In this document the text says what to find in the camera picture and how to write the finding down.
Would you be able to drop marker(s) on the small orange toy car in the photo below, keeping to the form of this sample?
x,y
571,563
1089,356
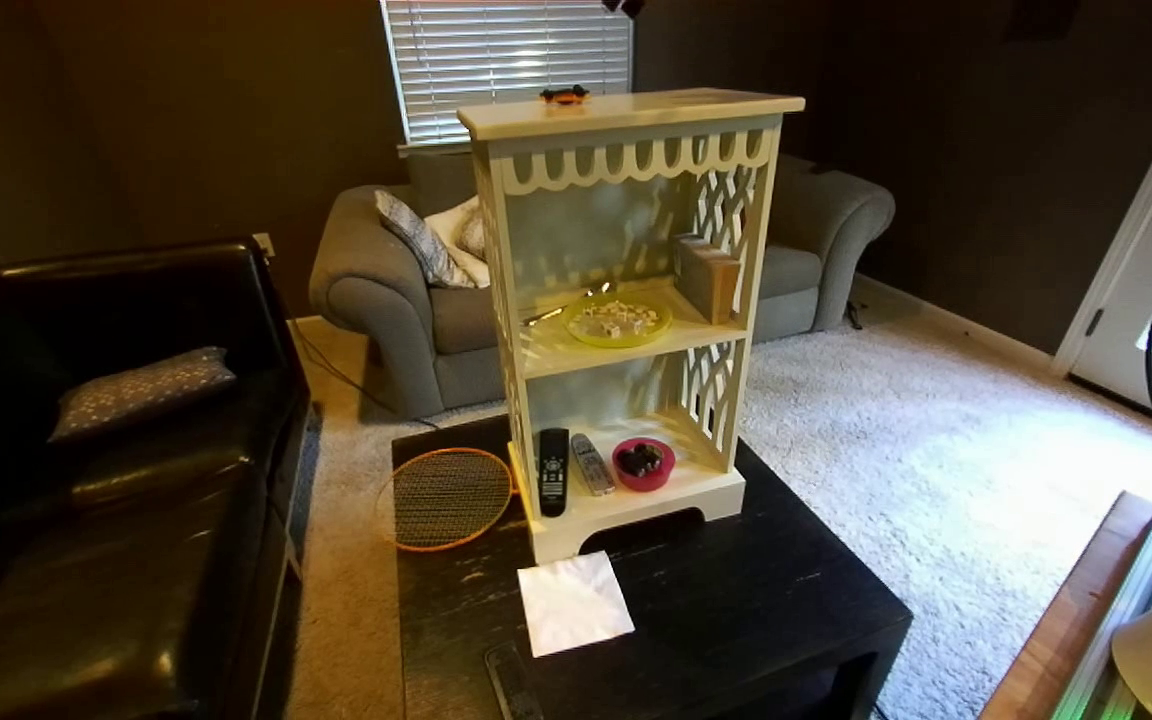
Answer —
x,y
563,97

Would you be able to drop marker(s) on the black remote control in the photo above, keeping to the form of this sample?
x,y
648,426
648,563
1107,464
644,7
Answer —
x,y
555,471

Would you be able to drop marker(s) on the grey remote control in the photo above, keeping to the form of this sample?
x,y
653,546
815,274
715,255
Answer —
x,y
585,457

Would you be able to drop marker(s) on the red bowl with dark contents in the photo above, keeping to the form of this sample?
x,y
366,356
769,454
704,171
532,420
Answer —
x,y
640,463

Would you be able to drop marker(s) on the cream wooden shelf unit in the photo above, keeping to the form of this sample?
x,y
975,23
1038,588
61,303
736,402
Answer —
x,y
598,202

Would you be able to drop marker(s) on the small brown box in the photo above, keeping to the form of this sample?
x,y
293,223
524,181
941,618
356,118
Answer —
x,y
709,280

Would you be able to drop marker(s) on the white pillow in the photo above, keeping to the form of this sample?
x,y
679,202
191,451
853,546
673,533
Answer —
x,y
465,242

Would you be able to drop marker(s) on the orange rimmed mesh strainer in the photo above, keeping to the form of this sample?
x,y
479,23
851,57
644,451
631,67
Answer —
x,y
450,499

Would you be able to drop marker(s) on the striped throw pillow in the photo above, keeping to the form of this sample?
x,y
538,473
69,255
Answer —
x,y
423,242

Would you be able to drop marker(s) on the white paper sheet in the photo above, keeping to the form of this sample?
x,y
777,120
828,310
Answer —
x,y
575,607

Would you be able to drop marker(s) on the black coffee table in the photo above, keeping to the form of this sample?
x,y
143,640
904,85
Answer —
x,y
750,618

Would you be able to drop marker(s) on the white window blinds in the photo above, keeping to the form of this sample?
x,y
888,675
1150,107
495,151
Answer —
x,y
450,55

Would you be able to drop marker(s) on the grey patterned sofa cushion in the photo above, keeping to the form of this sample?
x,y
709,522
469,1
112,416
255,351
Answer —
x,y
138,392

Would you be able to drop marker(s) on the black leather sofa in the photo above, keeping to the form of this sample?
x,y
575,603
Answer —
x,y
144,573

